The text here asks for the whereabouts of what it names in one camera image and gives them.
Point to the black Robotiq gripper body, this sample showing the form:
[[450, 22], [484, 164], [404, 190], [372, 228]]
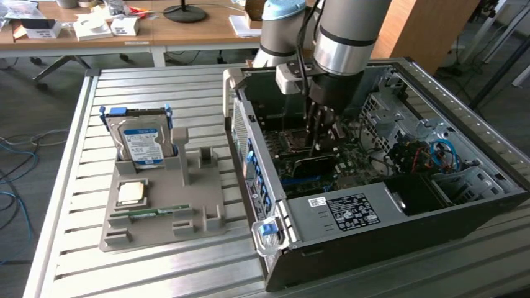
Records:
[[335, 90]]

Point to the black graphics card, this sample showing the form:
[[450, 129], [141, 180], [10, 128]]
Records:
[[316, 169]]

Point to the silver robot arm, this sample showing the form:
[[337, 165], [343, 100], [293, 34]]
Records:
[[343, 46]]

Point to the metal CPU socket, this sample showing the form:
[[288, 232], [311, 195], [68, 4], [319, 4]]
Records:
[[295, 141]]

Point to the green motherboard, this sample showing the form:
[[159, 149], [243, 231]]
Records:
[[355, 161]]

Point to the wooden cabinet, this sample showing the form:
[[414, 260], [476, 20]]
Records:
[[422, 31]]

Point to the white paper stack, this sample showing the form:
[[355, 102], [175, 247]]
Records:
[[244, 26]]

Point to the blue expansion slot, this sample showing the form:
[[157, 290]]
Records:
[[297, 180]]

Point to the grey power supply unit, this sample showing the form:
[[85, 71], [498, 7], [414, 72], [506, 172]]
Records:
[[313, 223]]

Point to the black lamp base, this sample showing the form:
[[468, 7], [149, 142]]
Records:
[[184, 14]]

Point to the blue case latch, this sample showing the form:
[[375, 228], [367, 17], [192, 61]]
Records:
[[265, 229]]

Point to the black open PC case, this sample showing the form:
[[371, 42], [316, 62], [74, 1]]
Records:
[[372, 248]]

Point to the grey plastic parts rack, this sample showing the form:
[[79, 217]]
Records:
[[165, 192]]

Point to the small white cardboard box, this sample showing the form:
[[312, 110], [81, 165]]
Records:
[[124, 26]]

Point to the CPU chip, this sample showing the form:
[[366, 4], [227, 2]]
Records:
[[129, 192]]

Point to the white box with tape roll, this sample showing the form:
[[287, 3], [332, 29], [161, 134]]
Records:
[[92, 29]]

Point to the wooden desk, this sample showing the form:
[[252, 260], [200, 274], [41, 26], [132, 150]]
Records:
[[61, 43]]

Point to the white box with black lid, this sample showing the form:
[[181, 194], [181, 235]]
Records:
[[41, 31]]

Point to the clear plastic bag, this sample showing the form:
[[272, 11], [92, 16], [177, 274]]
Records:
[[20, 9]]

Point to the grey wrist camera housing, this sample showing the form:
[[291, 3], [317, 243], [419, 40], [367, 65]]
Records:
[[289, 80]]

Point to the hard disk with blue bracket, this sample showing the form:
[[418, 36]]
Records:
[[140, 142]]

